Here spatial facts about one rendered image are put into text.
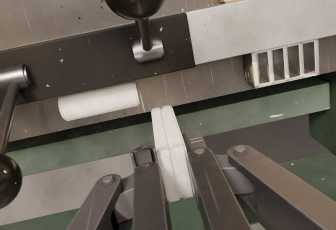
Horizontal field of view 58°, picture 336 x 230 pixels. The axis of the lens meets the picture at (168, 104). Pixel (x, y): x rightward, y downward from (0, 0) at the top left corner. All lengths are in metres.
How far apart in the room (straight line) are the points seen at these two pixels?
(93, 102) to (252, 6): 0.18
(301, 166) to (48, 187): 2.81
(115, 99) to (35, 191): 2.82
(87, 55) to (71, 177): 2.90
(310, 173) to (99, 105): 0.30
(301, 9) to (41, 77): 0.25
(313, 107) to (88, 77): 0.31
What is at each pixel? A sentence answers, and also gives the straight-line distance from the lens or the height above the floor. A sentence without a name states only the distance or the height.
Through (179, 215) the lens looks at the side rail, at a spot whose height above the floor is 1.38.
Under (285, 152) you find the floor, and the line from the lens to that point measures 2.20.
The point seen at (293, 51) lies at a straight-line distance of 0.35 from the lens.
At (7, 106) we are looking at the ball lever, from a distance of 0.27.
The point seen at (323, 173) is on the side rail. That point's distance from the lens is 0.46.
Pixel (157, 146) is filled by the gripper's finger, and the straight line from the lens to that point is 0.16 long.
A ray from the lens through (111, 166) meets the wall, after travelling 3.30.
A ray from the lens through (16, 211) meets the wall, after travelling 3.16.
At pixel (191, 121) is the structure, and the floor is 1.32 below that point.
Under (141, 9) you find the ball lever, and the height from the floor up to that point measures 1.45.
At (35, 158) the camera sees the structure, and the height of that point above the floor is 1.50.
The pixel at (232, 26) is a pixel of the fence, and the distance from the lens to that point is 0.30.
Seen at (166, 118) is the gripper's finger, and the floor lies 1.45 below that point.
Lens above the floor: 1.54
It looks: 30 degrees down
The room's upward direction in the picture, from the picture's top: 113 degrees counter-clockwise
